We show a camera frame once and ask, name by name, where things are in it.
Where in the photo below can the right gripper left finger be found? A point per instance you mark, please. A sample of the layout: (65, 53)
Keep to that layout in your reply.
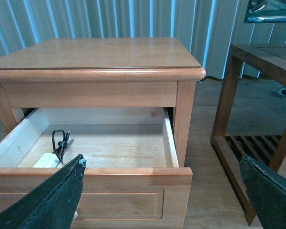
(52, 204)

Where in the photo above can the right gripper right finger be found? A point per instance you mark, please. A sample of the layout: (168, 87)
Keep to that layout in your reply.
(266, 190)

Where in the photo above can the round wooden drawer knob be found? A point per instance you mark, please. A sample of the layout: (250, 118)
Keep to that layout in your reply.
(75, 215)

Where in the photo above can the white charger adapter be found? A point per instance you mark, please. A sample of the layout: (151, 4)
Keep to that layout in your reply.
(48, 160)

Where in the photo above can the wooden drawer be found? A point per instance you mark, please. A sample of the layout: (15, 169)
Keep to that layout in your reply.
(132, 178)

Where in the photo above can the wooden nightstand cabinet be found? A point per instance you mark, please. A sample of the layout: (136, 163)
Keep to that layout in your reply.
(101, 73)

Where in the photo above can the dark wooden side table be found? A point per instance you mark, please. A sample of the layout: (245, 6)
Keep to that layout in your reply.
(251, 115)

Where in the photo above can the pale green pleated curtain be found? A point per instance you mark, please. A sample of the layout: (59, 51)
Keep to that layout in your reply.
(205, 27)

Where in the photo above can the wall mounted dark screen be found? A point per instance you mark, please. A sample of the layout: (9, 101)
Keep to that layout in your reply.
(265, 11)

